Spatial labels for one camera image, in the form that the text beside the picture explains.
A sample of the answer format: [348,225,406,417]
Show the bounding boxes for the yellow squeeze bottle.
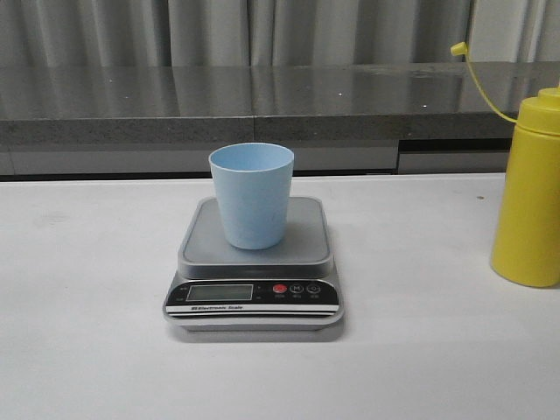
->
[450,42,559,288]

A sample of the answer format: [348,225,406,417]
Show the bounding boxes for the grey stone counter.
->
[0,60,560,176]

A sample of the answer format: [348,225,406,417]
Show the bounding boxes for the light blue plastic cup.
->
[209,143,295,250]

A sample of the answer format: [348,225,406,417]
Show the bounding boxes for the silver digital kitchen scale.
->
[163,197,344,332]

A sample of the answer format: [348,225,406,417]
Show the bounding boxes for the grey pleated curtain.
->
[1,1,559,67]

